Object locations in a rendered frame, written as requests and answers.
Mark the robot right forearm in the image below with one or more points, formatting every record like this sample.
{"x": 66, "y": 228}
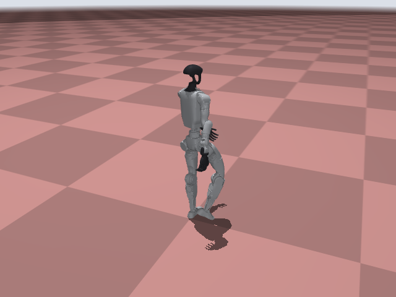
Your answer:
{"x": 205, "y": 136}

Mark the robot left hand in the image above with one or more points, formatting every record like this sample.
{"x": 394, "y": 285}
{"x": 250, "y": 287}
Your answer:
{"x": 211, "y": 134}

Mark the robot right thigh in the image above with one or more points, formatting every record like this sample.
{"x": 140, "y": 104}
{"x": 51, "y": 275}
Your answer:
{"x": 216, "y": 161}

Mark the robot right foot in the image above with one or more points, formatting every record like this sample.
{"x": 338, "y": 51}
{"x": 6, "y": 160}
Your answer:
{"x": 202, "y": 212}

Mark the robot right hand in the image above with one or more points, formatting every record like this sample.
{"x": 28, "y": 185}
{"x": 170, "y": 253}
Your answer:
{"x": 204, "y": 161}

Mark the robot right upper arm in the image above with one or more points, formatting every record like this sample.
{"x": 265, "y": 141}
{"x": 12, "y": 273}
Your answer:
{"x": 204, "y": 101}

